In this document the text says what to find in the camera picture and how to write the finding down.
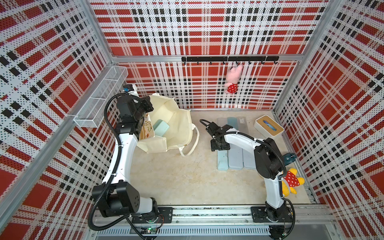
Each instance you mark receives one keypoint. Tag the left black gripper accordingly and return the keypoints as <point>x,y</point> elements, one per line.
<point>144,101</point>

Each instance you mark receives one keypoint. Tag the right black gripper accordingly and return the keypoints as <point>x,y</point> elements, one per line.
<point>213,147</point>

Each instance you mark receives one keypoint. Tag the mint green pencil case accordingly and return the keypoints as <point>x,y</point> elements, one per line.
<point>222,160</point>

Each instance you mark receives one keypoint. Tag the light blue pencil case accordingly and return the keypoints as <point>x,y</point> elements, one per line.
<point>235,158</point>
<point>249,160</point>

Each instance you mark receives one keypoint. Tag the cream floral canvas bag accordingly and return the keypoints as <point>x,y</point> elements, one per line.
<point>182,134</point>

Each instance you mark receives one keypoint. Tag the transparent grey pencil case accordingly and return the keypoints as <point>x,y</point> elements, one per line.
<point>242,123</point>

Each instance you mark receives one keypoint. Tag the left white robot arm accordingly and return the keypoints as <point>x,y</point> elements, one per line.
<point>116,199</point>

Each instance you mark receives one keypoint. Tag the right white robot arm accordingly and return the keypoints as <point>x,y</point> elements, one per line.
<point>269,164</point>

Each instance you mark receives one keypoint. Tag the white tissue box wooden lid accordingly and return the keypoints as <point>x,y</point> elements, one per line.
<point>268,127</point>

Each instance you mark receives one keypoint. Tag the pink plush pig toy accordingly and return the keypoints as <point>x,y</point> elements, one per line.
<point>232,79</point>

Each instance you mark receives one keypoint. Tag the yellow plush toy red dress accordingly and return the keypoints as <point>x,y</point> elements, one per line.
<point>290,182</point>

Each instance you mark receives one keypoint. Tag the small green circuit board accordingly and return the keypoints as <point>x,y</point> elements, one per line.
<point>149,231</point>

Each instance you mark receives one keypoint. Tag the white wire mesh basket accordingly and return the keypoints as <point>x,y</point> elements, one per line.
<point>108,84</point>

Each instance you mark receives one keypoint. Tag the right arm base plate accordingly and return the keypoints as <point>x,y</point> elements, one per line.
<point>271,215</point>

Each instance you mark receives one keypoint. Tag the black wall hook rail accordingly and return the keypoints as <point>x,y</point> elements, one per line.
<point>225,59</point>

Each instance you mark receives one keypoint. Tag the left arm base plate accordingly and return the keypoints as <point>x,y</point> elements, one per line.
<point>159,215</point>

